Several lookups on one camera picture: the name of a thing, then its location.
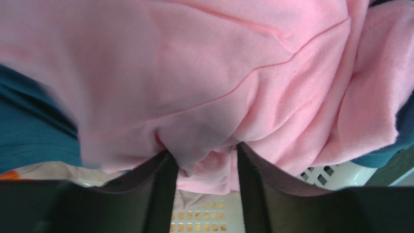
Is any white plastic laundry basket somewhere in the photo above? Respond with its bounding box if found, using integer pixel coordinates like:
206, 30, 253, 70
76, 161, 380, 233

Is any teal blue t-shirt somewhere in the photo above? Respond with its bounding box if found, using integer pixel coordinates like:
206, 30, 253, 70
0, 66, 82, 173

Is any orange garment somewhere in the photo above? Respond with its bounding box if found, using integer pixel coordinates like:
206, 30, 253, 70
0, 170, 20, 181

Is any pink t-shirt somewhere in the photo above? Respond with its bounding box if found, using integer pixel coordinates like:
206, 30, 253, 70
0, 0, 414, 195

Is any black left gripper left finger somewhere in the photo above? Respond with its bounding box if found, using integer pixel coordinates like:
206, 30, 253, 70
0, 151, 178, 233

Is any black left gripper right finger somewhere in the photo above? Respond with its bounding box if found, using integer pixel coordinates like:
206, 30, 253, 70
237, 143, 414, 233

